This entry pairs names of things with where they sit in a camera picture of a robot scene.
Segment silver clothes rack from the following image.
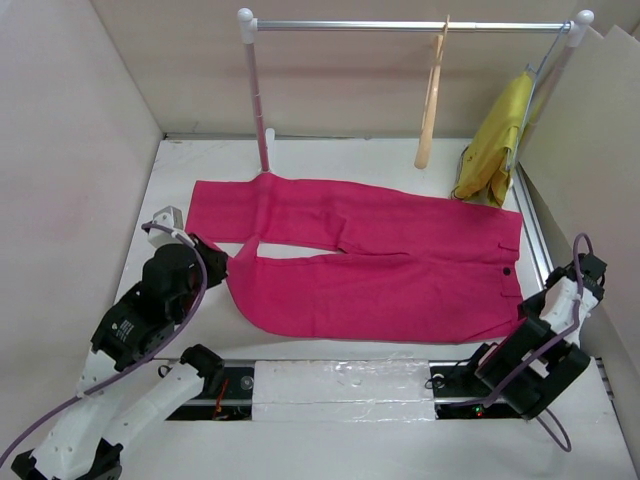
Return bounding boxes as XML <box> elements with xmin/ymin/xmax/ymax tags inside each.
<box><xmin>237</xmin><ymin>8</ymin><xmax>595</xmax><ymax>173</ymax></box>

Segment pink trousers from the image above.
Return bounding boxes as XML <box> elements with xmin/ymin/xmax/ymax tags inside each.
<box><xmin>186</xmin><ymin>174</ymin><xmax>523</xmax><ymax>344</ymax></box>

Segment yellow shirt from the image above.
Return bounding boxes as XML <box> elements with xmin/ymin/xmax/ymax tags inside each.
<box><xmin>451</xmin><ymin>72</ymin><xmax>533</xmax><ymax>207</ymax></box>

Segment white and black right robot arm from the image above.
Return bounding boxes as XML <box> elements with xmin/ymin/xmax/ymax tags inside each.
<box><xmin>458</xmin><ymin>252</ymin><xmax>607</xmax><ymax>420</ymax></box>

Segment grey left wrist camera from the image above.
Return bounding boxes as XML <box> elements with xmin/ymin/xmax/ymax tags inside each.
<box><xmin>147</xmin><ymin>206</ymin><xmax>184</xmax><ymax>248</ymax></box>

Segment light blue wire hanger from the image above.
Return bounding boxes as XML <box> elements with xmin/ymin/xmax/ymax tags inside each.
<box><xmin>505</xmin><ymin>20</ymin><xmax>573</xmax><ymax>172</ymax></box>

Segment wooden clothes hanger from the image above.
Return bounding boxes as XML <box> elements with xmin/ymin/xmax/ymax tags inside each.
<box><xmin>414</xmin><ymin>16</ymin><xmax>450</xmax><ymax>169</ymax></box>

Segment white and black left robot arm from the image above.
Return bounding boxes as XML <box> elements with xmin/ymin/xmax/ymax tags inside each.
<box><xmin>1</xmin><ymin>227</ymin><xmax>228</xmax><ymax>479</ymax></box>

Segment black right arm base rail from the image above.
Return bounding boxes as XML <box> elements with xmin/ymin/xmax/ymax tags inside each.
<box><xmin>424</xmin><ymin>359</ymin><xmax>520</xmax><ymax>420</ymax></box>

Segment black left arm base rail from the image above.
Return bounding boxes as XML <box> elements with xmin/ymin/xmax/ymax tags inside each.
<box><xmin>167</xmin><ymin>363</ymin><xmax>255</xmax><ymax>422</ymax></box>

